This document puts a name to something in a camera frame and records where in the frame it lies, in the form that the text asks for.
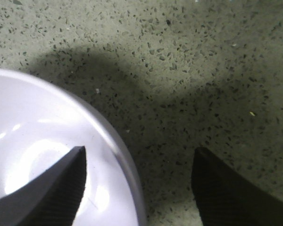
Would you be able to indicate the purple plastic bowl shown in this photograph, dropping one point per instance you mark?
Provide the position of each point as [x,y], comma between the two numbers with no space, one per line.
[40,123]

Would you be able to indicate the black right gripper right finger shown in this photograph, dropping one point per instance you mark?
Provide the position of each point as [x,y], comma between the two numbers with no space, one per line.
[225,198]

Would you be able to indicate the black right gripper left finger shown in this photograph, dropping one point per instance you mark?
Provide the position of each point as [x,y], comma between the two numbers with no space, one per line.
[51,199]

